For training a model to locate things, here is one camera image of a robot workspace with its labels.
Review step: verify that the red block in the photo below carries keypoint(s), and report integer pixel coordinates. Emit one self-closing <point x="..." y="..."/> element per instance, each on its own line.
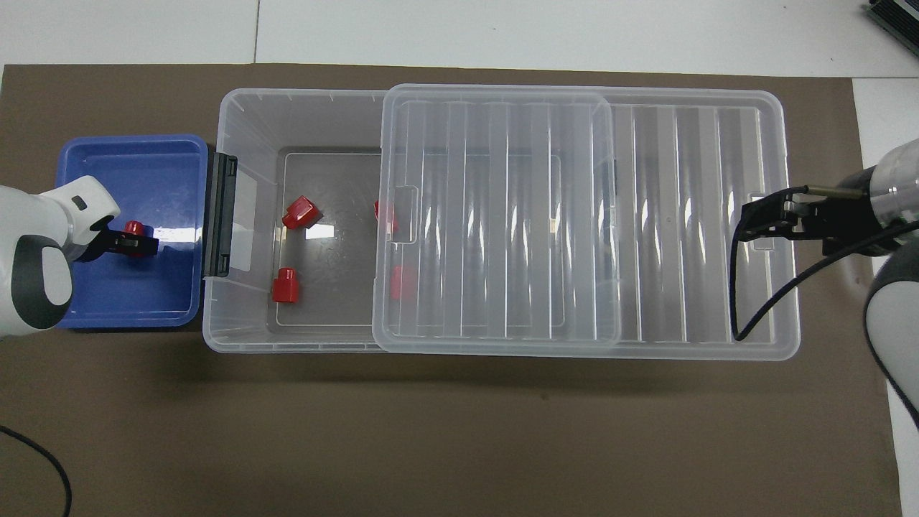
<point x="402" y="282"/>
<point x="299" y="213"/>
<point x="286" y="286"/>
<point x="133" y="227"/>
<point x="383" y="213"/>

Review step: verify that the clear plastic lid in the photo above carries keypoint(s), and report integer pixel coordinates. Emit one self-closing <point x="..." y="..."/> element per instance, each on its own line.
<point x="502" y="215"/>

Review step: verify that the black box latch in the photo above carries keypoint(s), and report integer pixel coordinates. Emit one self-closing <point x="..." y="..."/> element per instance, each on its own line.
<point x="219" y="215"/>

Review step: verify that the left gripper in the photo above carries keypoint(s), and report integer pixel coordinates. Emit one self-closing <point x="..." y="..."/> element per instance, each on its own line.
<point x="95" y="248"/>

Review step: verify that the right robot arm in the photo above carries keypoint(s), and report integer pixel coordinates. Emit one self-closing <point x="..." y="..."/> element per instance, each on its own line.
<point x="894" y="316"/>

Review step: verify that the blue plastic tray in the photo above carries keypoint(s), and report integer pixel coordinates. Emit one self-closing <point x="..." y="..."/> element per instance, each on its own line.
<point x="143" y="287"/>

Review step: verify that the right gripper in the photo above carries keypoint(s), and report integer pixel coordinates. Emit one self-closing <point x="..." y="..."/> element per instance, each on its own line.
<point x="851" y="219"/>

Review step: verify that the clear plastic storage box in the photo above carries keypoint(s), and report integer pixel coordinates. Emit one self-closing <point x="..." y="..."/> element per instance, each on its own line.
<point x="330" y="316"/>

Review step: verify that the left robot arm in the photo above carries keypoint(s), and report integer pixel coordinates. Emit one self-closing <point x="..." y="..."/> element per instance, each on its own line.
<point x="43" y="280"/>

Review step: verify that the black ribbed device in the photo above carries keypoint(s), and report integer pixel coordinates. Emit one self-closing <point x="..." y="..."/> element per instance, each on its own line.
<point x="894" y="14"/>

